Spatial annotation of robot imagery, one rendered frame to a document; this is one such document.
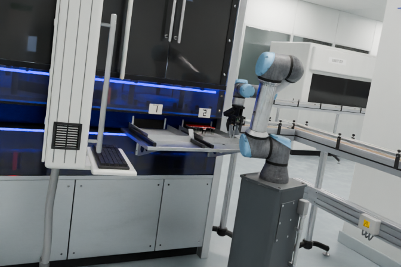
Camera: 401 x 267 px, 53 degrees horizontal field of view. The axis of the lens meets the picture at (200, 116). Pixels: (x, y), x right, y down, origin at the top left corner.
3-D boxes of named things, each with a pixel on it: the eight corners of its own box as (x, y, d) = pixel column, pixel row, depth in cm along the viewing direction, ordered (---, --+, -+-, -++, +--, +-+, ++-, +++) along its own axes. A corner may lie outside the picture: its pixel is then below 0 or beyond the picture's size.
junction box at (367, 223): (357, 227, 257) (360, 213, 255) (363, 226, 259) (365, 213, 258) (373, 235, 246) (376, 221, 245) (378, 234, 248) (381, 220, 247)
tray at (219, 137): (178, 130, 265) (179, 125, 265) (212, 132, 277) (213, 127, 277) (202, 142, 235) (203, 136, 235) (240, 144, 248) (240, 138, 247)
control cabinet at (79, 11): (42, 142, 216) (56, -9, 206) (80, 144, 222) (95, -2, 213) (39, 169, 169) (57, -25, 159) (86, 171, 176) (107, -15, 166)
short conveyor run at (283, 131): (219, 137, 282) (222, 115, 280) (208, 133, 295) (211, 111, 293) (295, 141, 314) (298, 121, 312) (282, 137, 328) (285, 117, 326)
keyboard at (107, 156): (91, 147, 217) (91, 142, 217) (117, 149, 222) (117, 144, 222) (98, 168, 180) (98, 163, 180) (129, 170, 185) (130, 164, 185)
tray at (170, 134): (128, 127, 249) (129, 122, 248) (167, 130, 261) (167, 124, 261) (147, 140, 219) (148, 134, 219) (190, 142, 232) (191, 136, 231)
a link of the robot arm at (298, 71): (314, 54, 194) (273, 87, 240) (293, 51, 192) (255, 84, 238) (314, 77, 191) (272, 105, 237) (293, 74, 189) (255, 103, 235)
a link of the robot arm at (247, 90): (262, 86, 227) (255, 84, 237) (243, 83, 224) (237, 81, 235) (259, 99, 228) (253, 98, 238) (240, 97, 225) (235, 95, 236)
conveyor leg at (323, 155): (298, 245, 308) (315, 148, 299) (307, 245, 313) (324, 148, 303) (306, 251, 300) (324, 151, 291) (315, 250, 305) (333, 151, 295)
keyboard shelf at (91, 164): (69, 149, 216) (69, 145, 216) (122, 152, 226) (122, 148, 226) (72, 175, 174) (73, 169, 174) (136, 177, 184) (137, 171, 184)
